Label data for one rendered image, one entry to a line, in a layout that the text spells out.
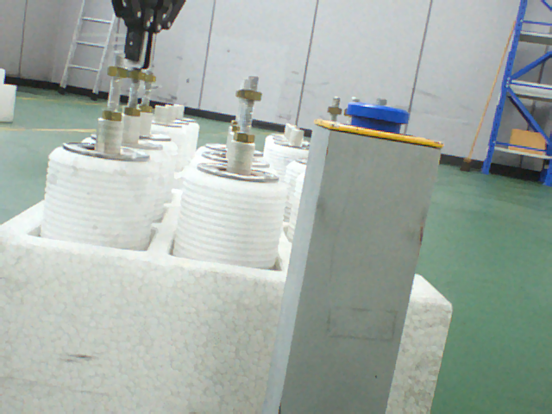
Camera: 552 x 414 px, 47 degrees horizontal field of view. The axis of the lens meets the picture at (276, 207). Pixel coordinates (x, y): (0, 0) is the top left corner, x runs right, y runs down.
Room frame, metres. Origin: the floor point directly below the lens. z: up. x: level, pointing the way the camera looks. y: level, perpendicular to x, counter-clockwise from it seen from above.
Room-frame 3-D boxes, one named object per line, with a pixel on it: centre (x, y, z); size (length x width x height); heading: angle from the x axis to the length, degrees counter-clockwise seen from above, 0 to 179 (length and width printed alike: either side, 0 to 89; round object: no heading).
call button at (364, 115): (0.42, -0.05, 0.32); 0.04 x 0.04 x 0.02
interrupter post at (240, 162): (0.58, 0.04, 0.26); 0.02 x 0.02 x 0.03
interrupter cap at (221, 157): (0.70, 0.05, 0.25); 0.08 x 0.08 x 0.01
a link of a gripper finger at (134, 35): (0.67, 0.18, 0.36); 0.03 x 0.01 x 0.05; 159
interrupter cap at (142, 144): (0.68, 0.17, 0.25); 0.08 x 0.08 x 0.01
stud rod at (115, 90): (0.57, 0.16, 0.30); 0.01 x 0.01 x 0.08; 18
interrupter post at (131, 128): (0.68, 0.17, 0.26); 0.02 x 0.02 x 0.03
